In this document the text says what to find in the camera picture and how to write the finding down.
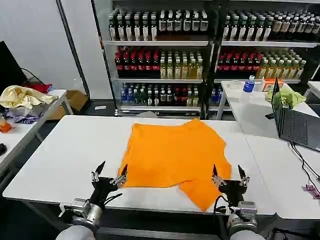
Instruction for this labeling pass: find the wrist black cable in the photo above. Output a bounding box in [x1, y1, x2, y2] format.
[102, 191, 124, 209]
[212, 194, 230, 217]

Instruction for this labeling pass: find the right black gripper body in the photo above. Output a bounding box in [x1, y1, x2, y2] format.
[217, 179, 248, 207]

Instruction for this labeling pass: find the red cloth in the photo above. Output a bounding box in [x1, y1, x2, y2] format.
[24, 83, 54, 94]

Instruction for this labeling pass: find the white side table with laptop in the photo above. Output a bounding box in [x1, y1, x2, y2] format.
[215, 80, 320, 141]

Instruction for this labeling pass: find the clear plastic container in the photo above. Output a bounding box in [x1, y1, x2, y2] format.
[229, 80, 245, 93]

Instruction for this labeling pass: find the green cloth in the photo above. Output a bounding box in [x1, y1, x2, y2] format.
[266, 87, 307, 110]

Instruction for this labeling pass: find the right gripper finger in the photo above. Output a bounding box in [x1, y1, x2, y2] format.
[211, 163, 227, 187]
[237, 164, 251, 187]

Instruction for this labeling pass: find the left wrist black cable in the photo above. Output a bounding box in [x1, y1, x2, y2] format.
[102, 191, 124, 209]

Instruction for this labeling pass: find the blue water bottle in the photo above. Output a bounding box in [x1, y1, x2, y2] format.
[242, 74, 256, 94]

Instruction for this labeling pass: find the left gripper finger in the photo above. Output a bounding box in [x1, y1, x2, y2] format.
[90, 160, 107, 182]
[110, 164, 129, 189]

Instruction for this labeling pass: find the small orange object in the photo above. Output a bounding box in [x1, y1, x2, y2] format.
[0, 115, 13, 134]

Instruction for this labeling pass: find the pink packet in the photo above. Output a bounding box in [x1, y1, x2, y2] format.
[301, 184, 320, 200]

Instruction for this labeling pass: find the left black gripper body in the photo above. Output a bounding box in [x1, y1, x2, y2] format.
[89, 176, 119, 209]

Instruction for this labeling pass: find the black laptop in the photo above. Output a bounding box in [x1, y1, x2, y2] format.
[271, 77, 320, 154]

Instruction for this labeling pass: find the black laptop cable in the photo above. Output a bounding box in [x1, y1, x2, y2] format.
[289, 141, 320, 200]

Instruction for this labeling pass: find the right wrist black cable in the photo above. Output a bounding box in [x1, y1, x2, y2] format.
[212, 194, 230, 217]

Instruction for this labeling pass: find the shelf rack with bottles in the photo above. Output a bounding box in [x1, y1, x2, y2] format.
[207, 0, 320, 113]
[99, 0, 216, 119]

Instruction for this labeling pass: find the orange box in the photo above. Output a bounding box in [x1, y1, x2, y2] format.
[261, 78, 285, 93]

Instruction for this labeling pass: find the dark partition frame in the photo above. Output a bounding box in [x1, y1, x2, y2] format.
[55, 0, 92, 97]

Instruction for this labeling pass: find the orange shirt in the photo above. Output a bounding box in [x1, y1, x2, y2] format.
[117, 117, 232, 213]

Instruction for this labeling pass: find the cardboard box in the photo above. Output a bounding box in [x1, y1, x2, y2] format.
[46, 89, 89, 121]

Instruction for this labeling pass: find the purple patterned cloth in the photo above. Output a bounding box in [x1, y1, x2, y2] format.
[1, 107, 45, 125]

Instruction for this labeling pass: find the black monitor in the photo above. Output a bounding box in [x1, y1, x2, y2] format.
[0, 40, 27, 95]

